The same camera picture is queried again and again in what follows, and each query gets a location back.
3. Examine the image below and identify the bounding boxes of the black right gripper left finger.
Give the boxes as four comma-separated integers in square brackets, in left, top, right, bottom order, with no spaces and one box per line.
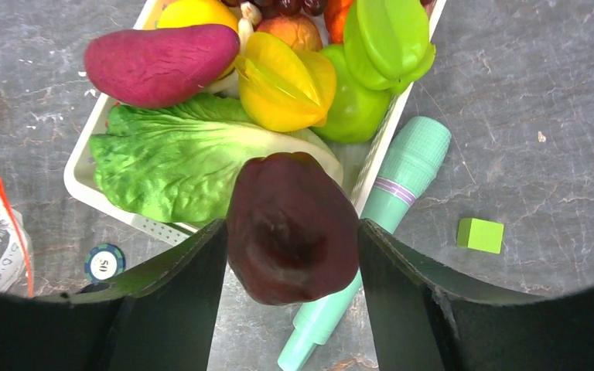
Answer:
[0,220,227,370]

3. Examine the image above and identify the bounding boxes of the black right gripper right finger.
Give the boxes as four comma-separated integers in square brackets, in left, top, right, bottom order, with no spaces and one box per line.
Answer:
[358,220,594,370]

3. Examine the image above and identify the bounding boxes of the dark red fake grapes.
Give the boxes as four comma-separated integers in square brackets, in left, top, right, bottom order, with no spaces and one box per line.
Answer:
[248,0,329,18]

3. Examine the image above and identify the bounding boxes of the small green cube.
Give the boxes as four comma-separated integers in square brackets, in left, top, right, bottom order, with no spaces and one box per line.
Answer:
[456,217,504,254]

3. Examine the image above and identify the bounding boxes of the fake orange pumpkin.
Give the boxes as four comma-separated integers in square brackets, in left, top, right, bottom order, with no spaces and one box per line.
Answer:
[323,0,353,44]

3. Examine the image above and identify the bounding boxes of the fake yellow lemon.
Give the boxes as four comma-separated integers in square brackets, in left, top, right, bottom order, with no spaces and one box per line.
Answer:
[156,0,238,32]

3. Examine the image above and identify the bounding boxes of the fake green lettuce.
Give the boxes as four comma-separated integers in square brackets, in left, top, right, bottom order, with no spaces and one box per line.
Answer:
[89,94,343,225]

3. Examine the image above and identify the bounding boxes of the green white poker chip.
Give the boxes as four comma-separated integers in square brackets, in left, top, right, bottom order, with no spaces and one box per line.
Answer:
[84,243,126,283]

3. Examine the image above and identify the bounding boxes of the yellow fake starfruit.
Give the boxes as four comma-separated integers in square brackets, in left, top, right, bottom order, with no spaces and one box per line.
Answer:
[234,32,336,132]

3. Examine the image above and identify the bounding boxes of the purple fake sweet potato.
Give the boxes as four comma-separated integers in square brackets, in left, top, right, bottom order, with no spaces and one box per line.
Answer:
[84,24,240,108]

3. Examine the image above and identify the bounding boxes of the fake peach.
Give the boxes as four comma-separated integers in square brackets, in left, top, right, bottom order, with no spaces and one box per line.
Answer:
[256,14,323,52]

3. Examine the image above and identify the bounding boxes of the green fake starfruit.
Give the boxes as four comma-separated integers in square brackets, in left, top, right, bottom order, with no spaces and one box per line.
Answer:
[343,1,436,95]

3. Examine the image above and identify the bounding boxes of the dark maroon fake fruit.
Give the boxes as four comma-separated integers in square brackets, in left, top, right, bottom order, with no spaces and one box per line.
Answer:
[227,152,359,305]

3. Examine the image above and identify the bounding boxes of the fake green apple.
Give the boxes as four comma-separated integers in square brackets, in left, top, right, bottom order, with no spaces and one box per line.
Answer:
[311,44,392,144]

